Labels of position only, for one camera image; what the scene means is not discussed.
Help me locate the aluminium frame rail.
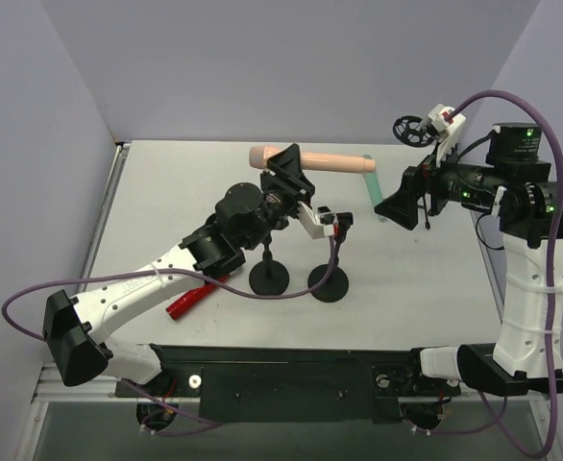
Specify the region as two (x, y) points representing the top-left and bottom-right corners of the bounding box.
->
(32, 363), (116, 403)

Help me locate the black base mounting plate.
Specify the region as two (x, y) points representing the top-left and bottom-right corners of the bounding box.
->
(142, 346), (461, 424)

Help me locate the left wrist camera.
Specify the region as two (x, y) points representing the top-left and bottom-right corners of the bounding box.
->
(297, 202), (337, 240)

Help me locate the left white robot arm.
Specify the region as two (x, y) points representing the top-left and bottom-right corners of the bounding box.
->
(43, 144), (332, 386)

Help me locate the pink microphone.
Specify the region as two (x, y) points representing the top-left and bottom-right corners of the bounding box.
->
(248, 145), (376, 174)

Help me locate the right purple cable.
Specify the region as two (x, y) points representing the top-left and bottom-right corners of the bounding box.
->
(408, 89), (563, 457)

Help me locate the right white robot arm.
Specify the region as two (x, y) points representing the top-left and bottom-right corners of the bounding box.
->
(375, 123), (563, 397)

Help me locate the tripod shock mount stand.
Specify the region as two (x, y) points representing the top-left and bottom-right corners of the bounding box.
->
(393, 115), (433, 230)

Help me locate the red glitter microphone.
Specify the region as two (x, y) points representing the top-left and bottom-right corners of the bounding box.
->
(165, 282), (218, 321)

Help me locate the teal microphone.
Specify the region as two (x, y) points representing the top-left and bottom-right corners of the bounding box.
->
(362, 155), (387, 223)

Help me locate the black mic stand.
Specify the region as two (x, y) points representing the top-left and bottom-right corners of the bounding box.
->
(249, 233), (290, 296)
(307, 212), (354, 303)

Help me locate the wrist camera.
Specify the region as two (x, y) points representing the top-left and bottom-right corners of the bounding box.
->
(297, 202), (337, 240)
(418, 104), (466, 168)

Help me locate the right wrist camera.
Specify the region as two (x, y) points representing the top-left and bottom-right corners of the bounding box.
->
(418, 104), (466, 168)

